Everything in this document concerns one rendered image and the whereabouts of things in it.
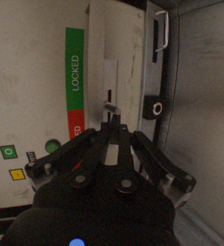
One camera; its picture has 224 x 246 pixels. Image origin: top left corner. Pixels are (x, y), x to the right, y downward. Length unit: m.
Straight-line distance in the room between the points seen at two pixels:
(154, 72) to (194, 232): 0.43
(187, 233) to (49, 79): 0.48
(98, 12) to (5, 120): 0.25
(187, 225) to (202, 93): 0.34
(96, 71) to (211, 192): 0.35
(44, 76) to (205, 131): 0.34
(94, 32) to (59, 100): 0.14
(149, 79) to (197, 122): 0.15
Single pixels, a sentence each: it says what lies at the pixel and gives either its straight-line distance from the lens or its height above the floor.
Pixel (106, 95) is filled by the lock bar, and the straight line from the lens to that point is 0.27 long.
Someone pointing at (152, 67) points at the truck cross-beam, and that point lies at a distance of 0.31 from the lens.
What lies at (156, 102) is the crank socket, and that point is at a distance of 0.29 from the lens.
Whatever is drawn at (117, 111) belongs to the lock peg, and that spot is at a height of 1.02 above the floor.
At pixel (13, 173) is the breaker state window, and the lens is 0.32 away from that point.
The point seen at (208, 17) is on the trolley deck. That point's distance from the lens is 0.33.
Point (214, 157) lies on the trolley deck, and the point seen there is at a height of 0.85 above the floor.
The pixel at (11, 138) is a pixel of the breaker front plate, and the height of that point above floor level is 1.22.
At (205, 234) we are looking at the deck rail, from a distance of 0.42.
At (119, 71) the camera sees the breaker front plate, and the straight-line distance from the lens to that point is 0.27.
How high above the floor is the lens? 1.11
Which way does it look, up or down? 24 degrees down
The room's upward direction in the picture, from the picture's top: 97 degrees counter-clockwise
